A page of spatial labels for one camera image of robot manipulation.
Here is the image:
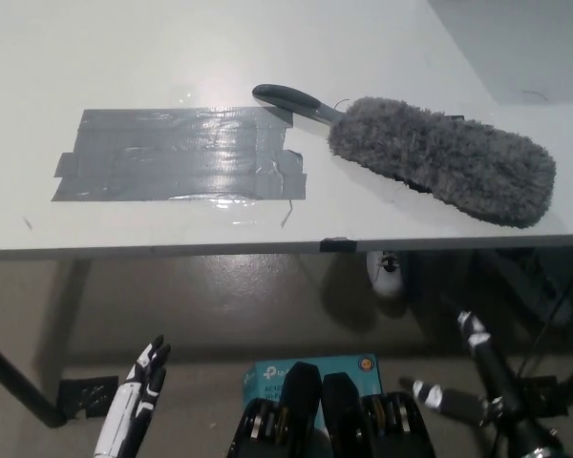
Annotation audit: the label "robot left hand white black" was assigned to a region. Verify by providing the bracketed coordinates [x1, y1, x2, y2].
[92, 334, 173, 458]

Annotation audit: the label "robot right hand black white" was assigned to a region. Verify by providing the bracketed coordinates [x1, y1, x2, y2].
[399, 309, 572, 458]

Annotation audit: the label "grey fluffy duster with handle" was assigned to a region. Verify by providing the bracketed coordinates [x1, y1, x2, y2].
[251, 83, 558, 230]

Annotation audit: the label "black robot torso blocks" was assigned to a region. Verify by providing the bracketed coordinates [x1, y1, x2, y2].
[226, 361, 436, 458]

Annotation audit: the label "black table leg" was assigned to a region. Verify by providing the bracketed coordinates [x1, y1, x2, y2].
[0, 330, 69, 428]

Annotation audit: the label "teal router box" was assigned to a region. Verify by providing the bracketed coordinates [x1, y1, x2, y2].
[241, 352, 384, 417]

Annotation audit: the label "white shoe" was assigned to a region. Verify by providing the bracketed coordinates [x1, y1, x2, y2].
[366, 249, 408, 299]

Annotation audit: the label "small black edge tape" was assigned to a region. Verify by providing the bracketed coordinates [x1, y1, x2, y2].
[320, 235, 359, 254]

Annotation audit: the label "grey duct tape patch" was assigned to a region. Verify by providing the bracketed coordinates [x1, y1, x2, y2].
[50, 106, 308, 203]

